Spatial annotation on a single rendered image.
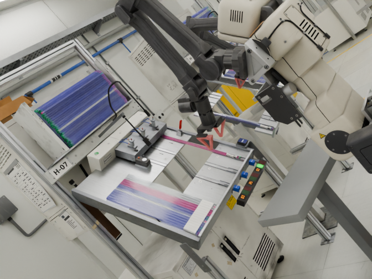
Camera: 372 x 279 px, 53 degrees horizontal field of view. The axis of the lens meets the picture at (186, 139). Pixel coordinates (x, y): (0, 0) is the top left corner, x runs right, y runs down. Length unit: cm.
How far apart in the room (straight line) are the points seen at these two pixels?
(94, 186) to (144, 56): 149
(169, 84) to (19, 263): 186
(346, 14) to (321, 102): 485
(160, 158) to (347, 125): 104
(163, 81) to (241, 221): 141
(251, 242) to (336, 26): 451
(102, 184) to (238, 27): 106
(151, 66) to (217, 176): 148
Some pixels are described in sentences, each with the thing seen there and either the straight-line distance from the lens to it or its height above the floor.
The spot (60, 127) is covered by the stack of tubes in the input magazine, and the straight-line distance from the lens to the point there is 203.
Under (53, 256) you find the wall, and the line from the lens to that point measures 343.
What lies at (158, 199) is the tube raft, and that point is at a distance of 181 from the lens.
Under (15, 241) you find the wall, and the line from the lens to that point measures 337.
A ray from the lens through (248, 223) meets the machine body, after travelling 234.
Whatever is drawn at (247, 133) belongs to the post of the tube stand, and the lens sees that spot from 230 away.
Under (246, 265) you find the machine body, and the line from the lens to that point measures 225.
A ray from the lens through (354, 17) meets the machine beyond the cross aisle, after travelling 620.
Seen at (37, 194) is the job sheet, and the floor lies 133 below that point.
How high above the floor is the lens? 128
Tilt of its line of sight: 7 degrees down
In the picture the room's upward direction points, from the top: 42 degrees counter-clockwise
